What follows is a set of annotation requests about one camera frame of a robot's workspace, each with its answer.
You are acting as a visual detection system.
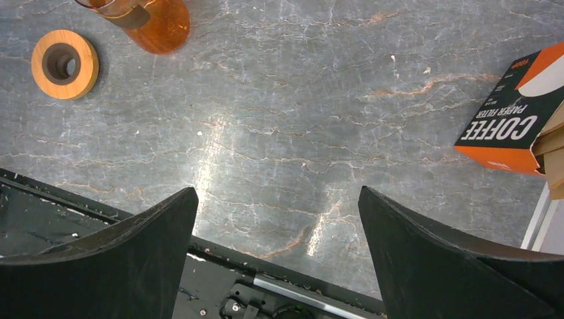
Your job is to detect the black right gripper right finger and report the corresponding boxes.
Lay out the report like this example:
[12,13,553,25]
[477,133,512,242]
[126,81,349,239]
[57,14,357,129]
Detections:
[358,186,563,318]

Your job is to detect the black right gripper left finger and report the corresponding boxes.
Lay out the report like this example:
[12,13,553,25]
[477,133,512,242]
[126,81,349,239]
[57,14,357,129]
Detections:
[1,187,198,318]

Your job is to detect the wooden ring dripper holder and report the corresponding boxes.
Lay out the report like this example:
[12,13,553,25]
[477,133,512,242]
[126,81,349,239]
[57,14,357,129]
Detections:
[31,29,100,100]

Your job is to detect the orange glass carafe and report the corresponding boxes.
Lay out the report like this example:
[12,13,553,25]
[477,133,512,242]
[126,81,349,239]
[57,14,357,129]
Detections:
[77,0,190,54]

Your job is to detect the coffee paper filter box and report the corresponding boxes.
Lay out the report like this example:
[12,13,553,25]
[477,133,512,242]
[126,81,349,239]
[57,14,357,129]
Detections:
[454,43,563,175]

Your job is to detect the brown paper coffee filters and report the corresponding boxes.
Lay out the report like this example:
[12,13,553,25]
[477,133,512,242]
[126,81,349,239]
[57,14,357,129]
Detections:
[532,102,563,200]

